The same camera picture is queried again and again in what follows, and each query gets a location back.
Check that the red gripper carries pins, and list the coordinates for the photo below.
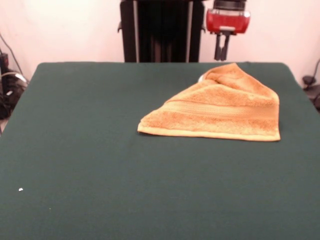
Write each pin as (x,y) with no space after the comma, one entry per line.
(227,21)

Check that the tan terry towel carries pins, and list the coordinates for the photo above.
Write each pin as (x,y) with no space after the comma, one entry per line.
(220,110)

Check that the dark chair base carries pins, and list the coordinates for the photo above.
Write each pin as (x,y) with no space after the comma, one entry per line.
(10,100)
(313,95)

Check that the dark green table cloth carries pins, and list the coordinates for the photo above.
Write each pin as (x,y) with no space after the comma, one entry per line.
(75,150)

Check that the black box with red mark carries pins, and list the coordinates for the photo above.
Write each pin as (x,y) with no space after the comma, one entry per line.
(3,61)

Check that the small white crumb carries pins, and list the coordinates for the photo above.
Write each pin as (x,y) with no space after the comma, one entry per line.
(20,189)

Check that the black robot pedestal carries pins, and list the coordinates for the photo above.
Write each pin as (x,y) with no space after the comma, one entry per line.
(162,30)

